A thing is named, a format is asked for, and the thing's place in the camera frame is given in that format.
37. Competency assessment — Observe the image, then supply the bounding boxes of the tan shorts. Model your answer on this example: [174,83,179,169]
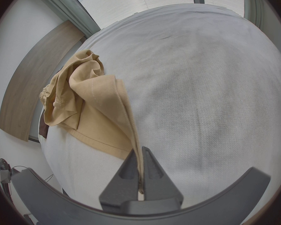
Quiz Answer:
[39,49,145,194]

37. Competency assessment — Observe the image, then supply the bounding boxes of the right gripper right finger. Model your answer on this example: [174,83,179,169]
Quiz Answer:
[142,146,184,207]

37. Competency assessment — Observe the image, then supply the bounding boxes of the grey-green curtain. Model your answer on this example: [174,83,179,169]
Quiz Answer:
[242,0,270,31]
[32,0,101,38]

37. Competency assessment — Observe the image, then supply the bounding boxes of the bed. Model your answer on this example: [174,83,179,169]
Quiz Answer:
[0,4,281,218]

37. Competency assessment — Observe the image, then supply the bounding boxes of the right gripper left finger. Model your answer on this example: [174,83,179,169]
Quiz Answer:
[99,148,141,208]

